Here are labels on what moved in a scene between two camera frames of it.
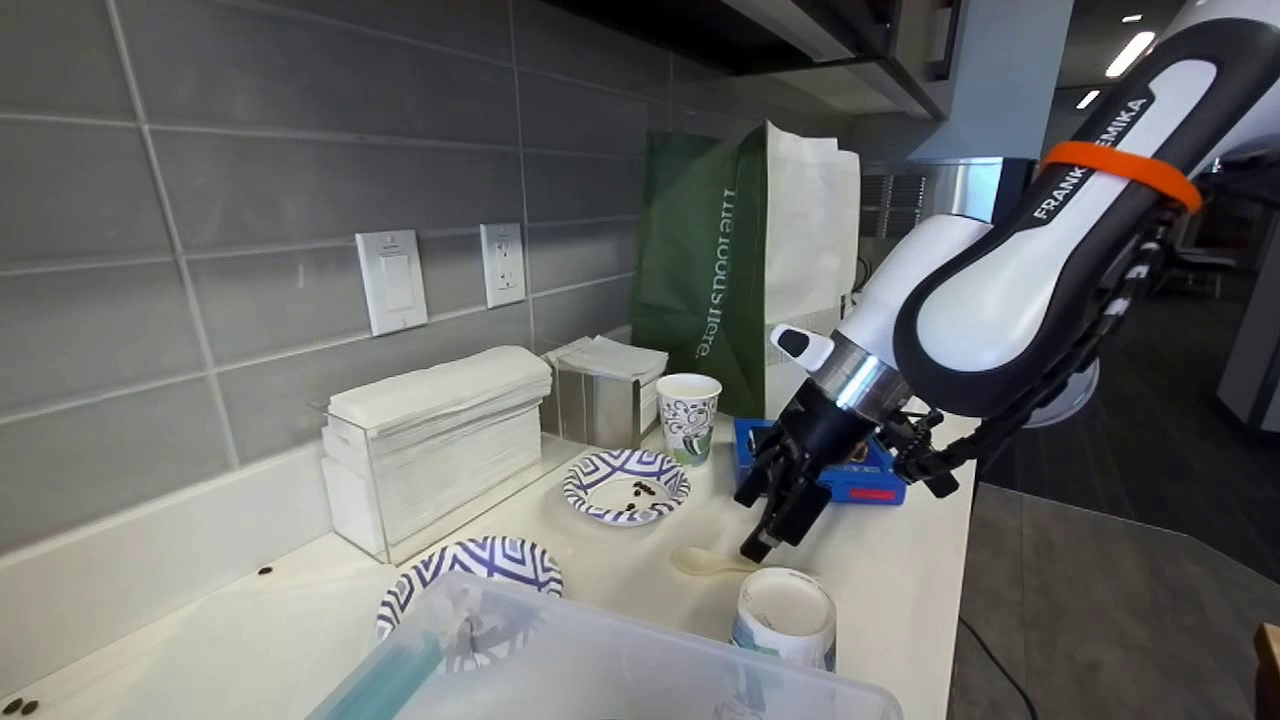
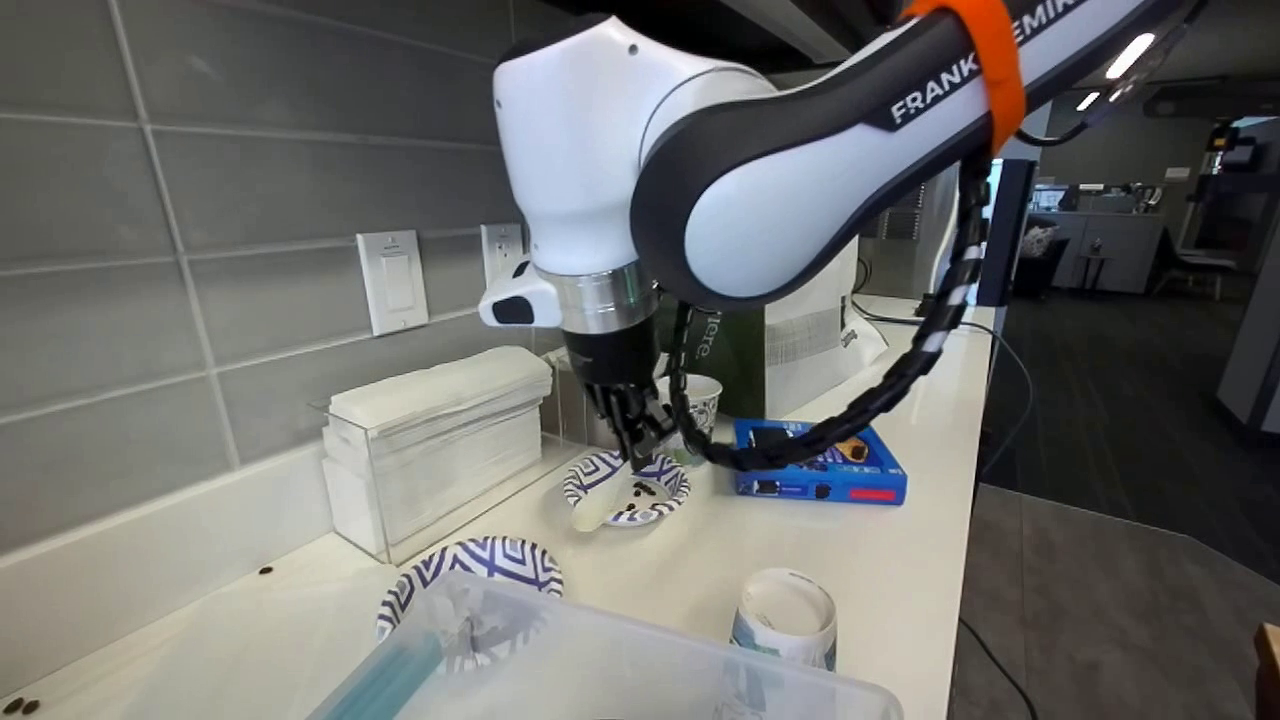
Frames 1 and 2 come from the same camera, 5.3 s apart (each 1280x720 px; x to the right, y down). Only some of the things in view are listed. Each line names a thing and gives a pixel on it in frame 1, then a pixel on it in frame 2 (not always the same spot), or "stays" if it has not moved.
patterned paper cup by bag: [690, 414] stays
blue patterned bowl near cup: [626, 484] stays
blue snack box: [868, 475] stays
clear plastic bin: [525, 651] stays
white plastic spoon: [708, 565] to [594, 500]
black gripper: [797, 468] to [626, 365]
